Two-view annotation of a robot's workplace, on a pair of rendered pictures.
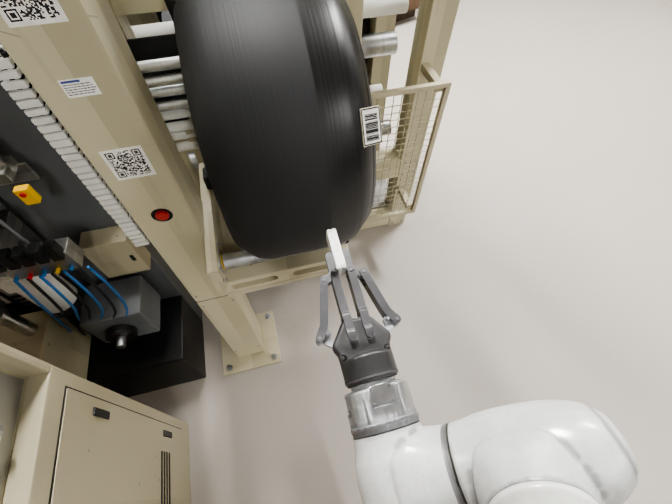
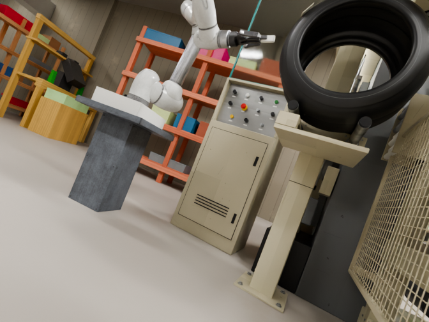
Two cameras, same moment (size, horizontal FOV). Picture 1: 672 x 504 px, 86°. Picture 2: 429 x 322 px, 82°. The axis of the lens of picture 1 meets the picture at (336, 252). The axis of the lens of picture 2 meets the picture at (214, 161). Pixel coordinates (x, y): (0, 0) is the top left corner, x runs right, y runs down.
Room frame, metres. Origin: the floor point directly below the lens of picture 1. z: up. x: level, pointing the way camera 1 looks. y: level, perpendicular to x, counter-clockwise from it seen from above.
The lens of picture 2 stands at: (1.05, -0.98, 0.52)
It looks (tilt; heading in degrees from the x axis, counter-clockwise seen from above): 2 degrees up; 128
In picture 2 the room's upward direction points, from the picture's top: 22 degrees clockwise
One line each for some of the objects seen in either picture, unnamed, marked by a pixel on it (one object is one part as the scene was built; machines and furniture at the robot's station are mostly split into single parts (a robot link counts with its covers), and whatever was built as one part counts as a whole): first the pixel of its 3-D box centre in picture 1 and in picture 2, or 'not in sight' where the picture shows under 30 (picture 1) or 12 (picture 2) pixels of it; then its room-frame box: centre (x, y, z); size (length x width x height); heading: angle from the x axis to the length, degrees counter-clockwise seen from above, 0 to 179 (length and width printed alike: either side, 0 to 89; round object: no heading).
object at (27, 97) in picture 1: (93, 170); not in sight; (0.54, 0.49, 1.19); 0.05 x 0.04 x 0.48; 15
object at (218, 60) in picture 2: not in sight; (188, 114); (-2.21, 2.01, 1.27); 2.82 x 0.76 x 2.55; 23
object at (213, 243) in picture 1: (213, 222); (323, 136); (0.63, 0.35, 0.90); 0.40 x 0.03 x 0.10; 15
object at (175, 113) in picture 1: (175, 99); (413, 132); (0.99, 0.49, 1.05); 0.20 x 0.15 x 0.30; 105
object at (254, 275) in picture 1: (285, 261); (290, 130); (0.54, 0.14, 0.84); 0.36 x 0.09 x 0.06; 105
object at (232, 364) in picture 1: (249, 341); (262, 288); (0.59, 0.42, 0.01); 0.27 x 0.27 x 0.02; 15
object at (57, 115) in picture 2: not in sight; (73, 89); (-4.65, 1.04, 1.01); 1.57 x 1.40 x 2.03; 113
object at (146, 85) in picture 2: not in sight; (146, 85); (-0.54, 0.00, 0.91); 0.18 x 0.16 x 0.22; 78
